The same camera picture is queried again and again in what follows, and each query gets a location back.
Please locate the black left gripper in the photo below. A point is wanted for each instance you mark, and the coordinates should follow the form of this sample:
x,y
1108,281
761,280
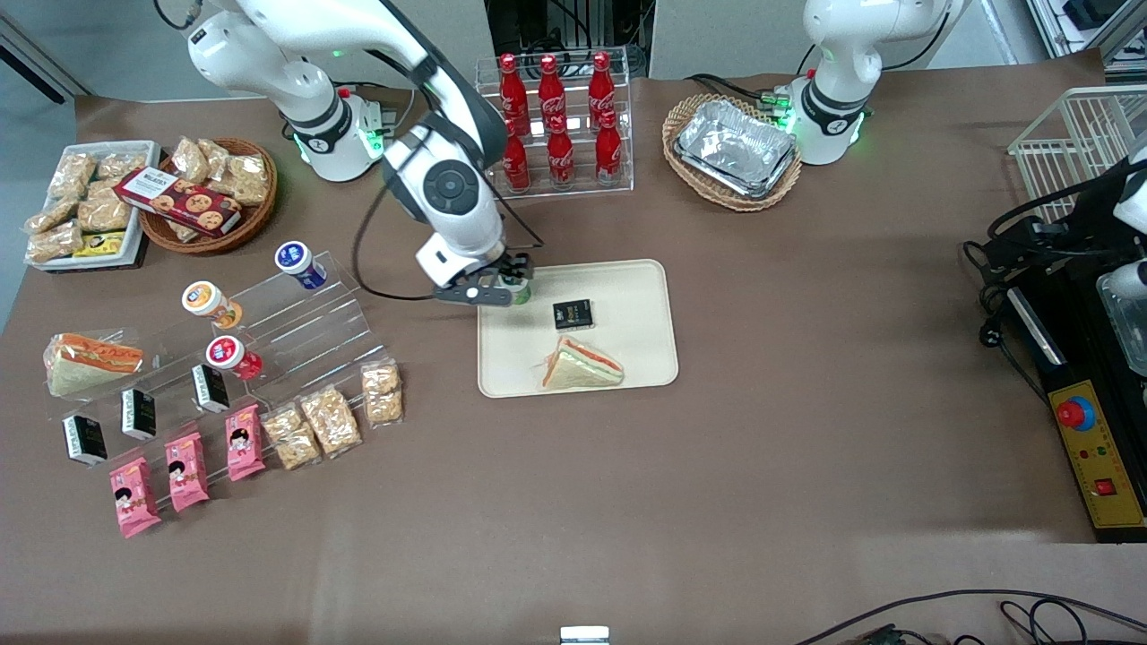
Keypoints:
x,y
1093,218

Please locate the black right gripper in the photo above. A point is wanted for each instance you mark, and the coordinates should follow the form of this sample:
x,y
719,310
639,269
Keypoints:
x,y
513,267

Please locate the green gum bottle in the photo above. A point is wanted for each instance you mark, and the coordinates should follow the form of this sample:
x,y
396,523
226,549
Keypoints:
x,y
518,294

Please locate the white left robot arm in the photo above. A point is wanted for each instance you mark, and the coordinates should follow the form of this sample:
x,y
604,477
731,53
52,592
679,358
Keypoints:
x,y
842,54

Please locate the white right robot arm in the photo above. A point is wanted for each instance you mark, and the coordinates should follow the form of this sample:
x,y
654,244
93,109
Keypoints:
x,y
448,188

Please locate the beige plastic tray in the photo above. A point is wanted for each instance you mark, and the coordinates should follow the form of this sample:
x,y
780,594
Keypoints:
x,y
627,305

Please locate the blue gum bottle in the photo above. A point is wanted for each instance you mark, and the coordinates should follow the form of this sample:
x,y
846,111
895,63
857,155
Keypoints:
x,y
299,263

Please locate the silver foil tray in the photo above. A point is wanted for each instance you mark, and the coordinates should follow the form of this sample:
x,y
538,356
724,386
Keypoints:
x,y
735,143

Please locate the red gum bottle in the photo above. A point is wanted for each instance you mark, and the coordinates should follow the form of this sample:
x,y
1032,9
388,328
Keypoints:
x,y
231,356

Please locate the orange gum bottle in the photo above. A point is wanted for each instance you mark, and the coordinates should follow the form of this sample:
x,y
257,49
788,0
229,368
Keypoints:
x,y
210,303

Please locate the white rectangular tray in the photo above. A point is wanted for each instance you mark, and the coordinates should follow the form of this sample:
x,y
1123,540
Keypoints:
x,y
134,255

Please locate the small black snack box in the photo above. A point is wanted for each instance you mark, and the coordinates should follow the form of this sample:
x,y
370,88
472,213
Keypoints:
x,y
85,440
573,314
211,388
139,414

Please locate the wrapped triangle sandwich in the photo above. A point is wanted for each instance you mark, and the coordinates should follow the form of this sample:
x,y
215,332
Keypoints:
x,y
581,367
90,363

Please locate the clear plastic box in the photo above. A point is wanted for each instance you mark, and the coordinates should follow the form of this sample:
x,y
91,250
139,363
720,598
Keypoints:
x,y
1127,322

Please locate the clear acrylic bottle rack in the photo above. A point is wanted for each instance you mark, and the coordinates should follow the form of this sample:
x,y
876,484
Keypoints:
x,y
582,193

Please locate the red cola bottle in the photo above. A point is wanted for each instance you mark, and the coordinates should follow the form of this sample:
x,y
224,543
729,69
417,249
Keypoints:
x,y
600,90
513,90
517,166
561,157
608,152
550,90

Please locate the clear granola snack bag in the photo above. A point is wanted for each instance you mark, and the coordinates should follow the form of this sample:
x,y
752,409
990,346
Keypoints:
x,y
291,439
52,215
182,231
104,210
246,179
190,159
124,165
383,392
56,242
332,421
72,175
215,157

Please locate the red emergency stop button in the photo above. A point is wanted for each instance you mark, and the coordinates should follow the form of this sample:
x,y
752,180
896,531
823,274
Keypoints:
x,y
1074,413

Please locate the light wicker basket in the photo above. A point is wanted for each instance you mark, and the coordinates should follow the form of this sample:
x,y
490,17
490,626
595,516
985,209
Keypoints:
x,y
730,202

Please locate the clear acrylic stepped stand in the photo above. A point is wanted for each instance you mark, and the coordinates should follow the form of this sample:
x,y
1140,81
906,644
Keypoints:
x,y
296,358

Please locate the black yellow control box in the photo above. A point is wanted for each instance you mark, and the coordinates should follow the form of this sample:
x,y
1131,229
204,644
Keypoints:
x,y
1107,466

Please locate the black background equipment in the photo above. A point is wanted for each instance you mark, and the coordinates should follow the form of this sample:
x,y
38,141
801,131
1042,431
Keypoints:
x,y
564,22

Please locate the brown wicker basket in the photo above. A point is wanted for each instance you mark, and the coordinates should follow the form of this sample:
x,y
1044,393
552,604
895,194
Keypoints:
x,y
255,219

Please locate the pink snack pack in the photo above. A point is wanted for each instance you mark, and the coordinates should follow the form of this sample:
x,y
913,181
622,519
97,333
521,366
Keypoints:
x,y
244,442
134,497
187,472

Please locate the red cookie box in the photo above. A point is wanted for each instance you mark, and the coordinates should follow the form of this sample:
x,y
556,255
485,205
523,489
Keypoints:
x,y
179,202

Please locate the yellow snack packet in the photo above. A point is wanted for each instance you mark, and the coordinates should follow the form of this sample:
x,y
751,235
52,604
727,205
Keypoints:
x,y
100,245

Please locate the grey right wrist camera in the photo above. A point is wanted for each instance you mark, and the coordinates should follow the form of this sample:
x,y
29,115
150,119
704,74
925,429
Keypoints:
x,y
466,292

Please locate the aluminium frame shelf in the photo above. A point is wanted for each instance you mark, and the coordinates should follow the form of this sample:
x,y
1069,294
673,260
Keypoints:
x,y
1093,22

